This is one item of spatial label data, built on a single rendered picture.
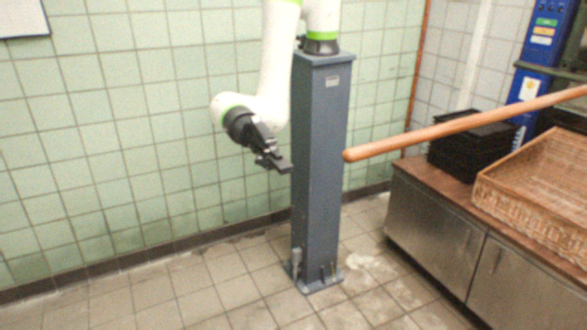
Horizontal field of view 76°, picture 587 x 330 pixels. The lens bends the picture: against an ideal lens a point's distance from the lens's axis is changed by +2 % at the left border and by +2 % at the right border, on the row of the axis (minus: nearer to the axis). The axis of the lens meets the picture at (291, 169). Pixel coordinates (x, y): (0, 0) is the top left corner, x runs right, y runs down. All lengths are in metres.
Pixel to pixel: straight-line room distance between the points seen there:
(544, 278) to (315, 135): 1.00
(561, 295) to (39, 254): 2.27
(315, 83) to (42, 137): 1.22
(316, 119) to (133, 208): 1.13
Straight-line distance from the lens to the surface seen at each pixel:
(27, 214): 2.17
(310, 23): 1.53
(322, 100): 1.54
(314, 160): 1.63
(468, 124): 0.96
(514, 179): 2.03
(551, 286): 1.71
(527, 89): 2.17
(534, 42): 2.14
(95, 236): 2.25
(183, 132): 2.02
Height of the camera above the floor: 1.52
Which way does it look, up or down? 29 degrees down
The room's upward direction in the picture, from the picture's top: straight up
